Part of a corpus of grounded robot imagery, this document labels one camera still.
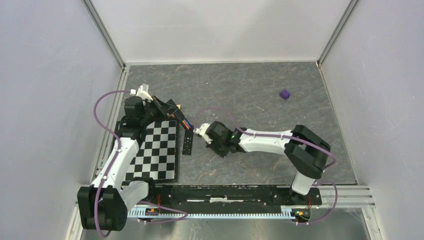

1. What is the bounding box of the blue AAA battery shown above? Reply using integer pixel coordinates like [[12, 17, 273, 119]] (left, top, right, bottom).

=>
[[184, 119, 192, 128]]

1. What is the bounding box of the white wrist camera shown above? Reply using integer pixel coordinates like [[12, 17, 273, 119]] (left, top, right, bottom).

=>
[[129, 83, 153, 102], [193, 123, 213, 144]]

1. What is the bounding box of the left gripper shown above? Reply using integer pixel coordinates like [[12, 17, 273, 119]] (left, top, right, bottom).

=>
[[139, 95, 178, 127]]

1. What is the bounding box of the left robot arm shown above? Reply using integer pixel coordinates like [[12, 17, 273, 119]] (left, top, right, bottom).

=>
[[77, 96, 184, 233]]

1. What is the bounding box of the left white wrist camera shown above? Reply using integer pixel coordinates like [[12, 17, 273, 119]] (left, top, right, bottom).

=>
[[129, 83, 153, 102]]

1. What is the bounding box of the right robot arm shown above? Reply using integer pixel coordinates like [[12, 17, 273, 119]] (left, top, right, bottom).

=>
[[152, 97, 334, 204]]

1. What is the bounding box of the black white checkerboard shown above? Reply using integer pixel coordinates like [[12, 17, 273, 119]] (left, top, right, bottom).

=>
[[124, 120, 180, 184]]

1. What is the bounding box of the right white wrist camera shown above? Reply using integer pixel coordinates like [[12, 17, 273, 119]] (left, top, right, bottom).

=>
[[193, 123, 213, 144]]

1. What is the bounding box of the black remote with green button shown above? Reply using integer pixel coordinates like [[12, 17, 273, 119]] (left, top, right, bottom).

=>
[[181, 130, 194, 156]]

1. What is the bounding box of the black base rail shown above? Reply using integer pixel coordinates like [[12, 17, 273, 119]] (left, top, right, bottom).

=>
[[144, 184, 322, 214]]

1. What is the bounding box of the purple cube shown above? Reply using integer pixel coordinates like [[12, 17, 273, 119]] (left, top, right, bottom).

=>
[[279, 89, 291, 100]]

